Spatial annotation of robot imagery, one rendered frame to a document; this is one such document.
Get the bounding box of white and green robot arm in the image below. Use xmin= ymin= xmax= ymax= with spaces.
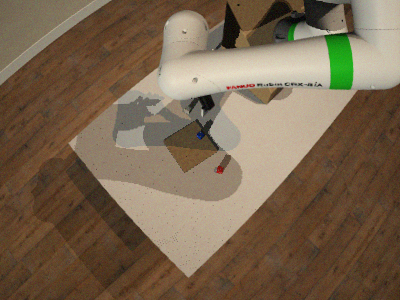
xmin=157 ymin=0 xmax=400 ymax=100

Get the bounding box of dark blue die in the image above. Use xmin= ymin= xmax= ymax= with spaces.
xmin=197 ymin=131 xmax=204 ymax=140

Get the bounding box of red die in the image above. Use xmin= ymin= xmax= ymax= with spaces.
xmin=216 ymin=166 xmax=224 ymax=174

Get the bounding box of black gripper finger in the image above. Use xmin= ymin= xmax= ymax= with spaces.
xmin=197 ymin=95 xmax=215 ymax=117

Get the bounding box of brown textured mat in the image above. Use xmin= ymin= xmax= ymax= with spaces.
xmin=163 ymin=121 xmax=218 ymax=173

